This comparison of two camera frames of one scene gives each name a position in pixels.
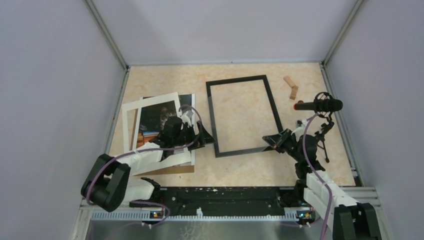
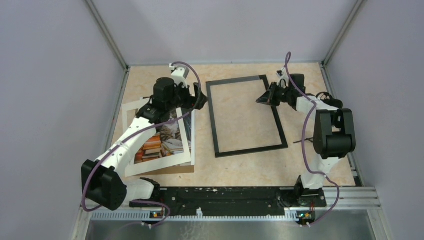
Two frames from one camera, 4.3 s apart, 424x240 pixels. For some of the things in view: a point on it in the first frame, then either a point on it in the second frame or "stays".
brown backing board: (133, 117) stays
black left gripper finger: (204, 137) to (200, 99)
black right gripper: (275, 140) to (267, 98)
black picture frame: (241, 80) stays
